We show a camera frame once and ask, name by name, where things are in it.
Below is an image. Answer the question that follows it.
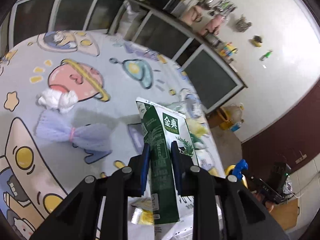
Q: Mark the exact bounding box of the green milk carton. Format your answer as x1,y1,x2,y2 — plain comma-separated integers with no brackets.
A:
136,97,198,239

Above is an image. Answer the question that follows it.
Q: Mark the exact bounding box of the yellow foil snack wrapper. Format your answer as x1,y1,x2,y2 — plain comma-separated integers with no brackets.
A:
130,197,154,225

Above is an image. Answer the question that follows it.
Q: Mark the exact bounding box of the white tissue ball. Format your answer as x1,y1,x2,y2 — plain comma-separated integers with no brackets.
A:
38,88,79,114

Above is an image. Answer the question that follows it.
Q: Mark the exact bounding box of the yellow trash bin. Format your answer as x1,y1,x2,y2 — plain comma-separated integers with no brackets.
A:
225,165,248,187

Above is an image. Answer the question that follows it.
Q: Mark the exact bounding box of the large cooking oil jug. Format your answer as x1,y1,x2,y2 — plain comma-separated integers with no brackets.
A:
217,103,244,132

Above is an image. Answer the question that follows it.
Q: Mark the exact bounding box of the cartoon print tablecloth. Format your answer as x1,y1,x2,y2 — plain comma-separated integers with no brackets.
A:
1,30,225,239

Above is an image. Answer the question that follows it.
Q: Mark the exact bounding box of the purple mesh scrunchie net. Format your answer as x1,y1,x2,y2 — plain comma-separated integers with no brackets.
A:
35,110,111,152

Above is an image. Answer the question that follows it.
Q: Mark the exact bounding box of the pink thermos jug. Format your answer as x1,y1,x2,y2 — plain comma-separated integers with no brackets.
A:
199,15,225,36

